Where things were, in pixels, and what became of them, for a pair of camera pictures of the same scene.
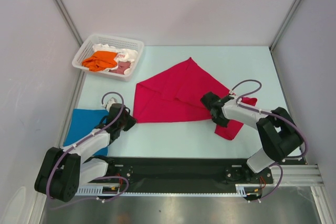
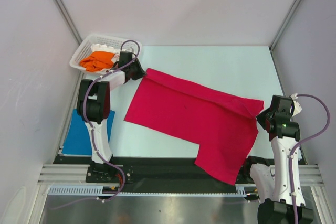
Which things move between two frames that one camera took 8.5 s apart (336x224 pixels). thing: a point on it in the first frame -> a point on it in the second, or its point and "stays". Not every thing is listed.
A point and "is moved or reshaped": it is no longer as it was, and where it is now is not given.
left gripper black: (132, 120) -> (140, 72)
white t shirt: (123, 55) stays
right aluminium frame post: (292, 11) stays
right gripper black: (223, 123) -> (260, 117)
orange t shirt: (100, 60) stays
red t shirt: (176, 94) is moved or reshaped
